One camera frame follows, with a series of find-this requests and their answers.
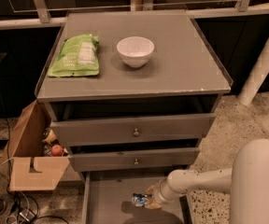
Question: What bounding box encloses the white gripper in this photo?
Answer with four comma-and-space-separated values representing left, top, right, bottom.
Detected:
145, 179, 177, 210

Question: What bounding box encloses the blue silver redbull can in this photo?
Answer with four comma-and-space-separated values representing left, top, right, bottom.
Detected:
132, 193, 149, 207

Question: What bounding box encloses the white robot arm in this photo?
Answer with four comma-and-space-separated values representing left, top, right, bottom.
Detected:
151, 21, 269, 224

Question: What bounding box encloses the grey middle drawer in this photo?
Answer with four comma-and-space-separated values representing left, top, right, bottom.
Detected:
68, 147, 200, 172

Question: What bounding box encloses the grey drawer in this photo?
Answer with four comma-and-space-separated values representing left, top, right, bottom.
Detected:
50, 114, 216, 147
81, 170, 195, 224
68, 147, 200, 172

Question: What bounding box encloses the grey bottom drawer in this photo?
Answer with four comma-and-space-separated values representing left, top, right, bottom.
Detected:
81, 170, 195, 224

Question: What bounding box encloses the brass top drawer knob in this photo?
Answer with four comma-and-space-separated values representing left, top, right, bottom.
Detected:
133, 128, 140, 137

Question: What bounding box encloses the grey drawer cabinet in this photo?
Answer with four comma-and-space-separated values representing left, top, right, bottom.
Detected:
35, 10, 234, 175

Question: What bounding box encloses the grey top drawer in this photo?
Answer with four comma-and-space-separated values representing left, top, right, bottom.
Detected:
50, 114, 216, 147

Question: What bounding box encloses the red apple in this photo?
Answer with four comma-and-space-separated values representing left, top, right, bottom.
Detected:
50, 145, 64, 157

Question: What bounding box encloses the beige item in box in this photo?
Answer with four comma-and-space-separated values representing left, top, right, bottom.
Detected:
43, 129, 58, 146

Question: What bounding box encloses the brown cardboard box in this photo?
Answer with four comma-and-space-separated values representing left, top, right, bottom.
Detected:
0, 101, 69, 191

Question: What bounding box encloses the white ceramic bowl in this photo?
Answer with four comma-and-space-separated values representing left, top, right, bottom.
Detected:
117, 36, 155, 68

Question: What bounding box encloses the green snack bag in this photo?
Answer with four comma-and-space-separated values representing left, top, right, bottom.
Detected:
48, 34, 99, 77

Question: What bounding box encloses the metal railing frame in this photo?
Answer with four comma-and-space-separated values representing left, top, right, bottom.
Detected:
0, 0, 269, 32

